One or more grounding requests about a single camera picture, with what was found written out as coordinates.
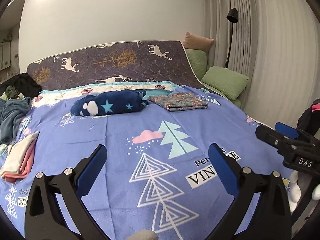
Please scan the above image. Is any teal blue towel heap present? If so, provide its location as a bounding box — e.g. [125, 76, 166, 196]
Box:
[1, 97, 31, 145]

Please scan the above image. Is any green pillow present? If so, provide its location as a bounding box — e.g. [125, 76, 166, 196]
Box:
[201, 66, 249, 101]
[185, 49, 207, 80]

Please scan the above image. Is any blue printed bed sheet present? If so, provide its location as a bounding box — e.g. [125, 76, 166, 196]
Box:
[1, 85, 291, 239]

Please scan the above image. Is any black floor lamp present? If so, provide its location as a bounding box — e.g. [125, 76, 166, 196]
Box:
[225, 8, 239, 68]

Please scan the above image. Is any folded pink cloth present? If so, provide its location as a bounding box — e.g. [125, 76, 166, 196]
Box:
[1, 140, 36, 184]

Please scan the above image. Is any navy star fleece garment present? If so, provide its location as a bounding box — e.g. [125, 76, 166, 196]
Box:
[70, 89, 148, 116]

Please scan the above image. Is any tan pillow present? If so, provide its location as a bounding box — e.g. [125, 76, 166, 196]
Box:
[182, 32, 214, 53]

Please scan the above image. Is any folded white cloth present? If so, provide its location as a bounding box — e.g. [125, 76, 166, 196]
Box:
[1, 131, 39, 176]

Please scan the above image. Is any floral green orange garment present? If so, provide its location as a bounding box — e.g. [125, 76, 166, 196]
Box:
[148, 93, 209, 112]

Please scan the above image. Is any right white gloved hand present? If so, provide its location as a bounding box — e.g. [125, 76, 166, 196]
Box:
[288, 171, 312, 212]

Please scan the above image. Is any black clothes pile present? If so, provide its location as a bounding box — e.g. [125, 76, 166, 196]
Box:
[1, 73, 42, 99]

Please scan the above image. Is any green pillow front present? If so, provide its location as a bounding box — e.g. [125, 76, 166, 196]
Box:
[201, 66, 249, 101]

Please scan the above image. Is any green pillow back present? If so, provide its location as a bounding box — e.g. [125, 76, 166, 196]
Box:
[185, 49, 207, 80]

